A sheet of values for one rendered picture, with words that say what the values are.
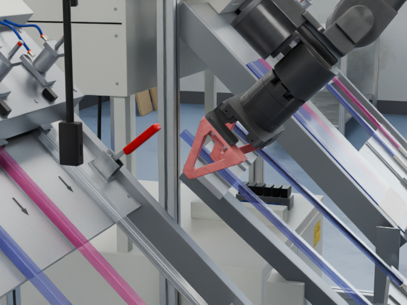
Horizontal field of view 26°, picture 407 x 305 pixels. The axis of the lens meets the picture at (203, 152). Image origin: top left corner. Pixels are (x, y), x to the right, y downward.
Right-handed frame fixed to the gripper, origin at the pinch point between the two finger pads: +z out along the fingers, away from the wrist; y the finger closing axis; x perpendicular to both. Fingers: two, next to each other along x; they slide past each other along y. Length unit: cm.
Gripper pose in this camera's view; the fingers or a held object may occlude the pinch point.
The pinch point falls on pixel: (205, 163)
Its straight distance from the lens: 107.8
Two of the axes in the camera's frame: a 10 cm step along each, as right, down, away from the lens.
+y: -3.4, 1.8, -9.2
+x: 6.5, 7.5, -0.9
